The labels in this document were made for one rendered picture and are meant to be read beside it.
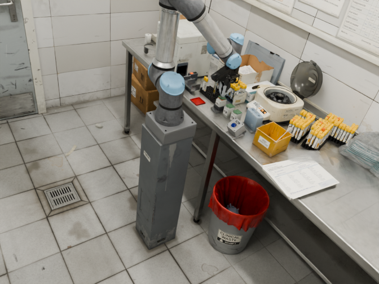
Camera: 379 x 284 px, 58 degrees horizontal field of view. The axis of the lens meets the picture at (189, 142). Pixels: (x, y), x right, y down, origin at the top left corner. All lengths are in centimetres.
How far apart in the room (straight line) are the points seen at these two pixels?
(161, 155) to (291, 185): 64
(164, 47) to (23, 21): 168
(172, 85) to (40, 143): 178
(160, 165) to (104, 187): 98
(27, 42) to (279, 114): 212
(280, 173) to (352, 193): 34
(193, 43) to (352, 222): 134
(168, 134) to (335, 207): 83
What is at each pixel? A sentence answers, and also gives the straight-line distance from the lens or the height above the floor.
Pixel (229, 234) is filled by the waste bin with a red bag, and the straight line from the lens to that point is 219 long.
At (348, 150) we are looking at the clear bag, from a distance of 196.
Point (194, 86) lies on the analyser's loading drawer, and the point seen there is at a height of 93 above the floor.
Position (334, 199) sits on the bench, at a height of 88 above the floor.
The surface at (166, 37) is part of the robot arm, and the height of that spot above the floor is 134.
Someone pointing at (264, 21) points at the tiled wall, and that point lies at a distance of 247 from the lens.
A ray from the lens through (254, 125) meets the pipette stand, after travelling 187.
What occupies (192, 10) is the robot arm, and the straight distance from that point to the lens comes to 146.
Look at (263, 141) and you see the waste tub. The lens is 175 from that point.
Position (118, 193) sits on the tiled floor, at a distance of 263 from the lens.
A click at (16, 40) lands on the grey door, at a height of 72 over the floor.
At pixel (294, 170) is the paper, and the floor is 89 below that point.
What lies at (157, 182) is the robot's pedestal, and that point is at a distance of 184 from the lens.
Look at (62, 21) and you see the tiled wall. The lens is 324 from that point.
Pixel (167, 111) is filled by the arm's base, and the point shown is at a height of 102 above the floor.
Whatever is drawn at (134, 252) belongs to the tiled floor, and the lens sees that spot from 231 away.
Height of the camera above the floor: 192
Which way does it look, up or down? 37 degrees down
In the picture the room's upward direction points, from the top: 10 degrees clockwise
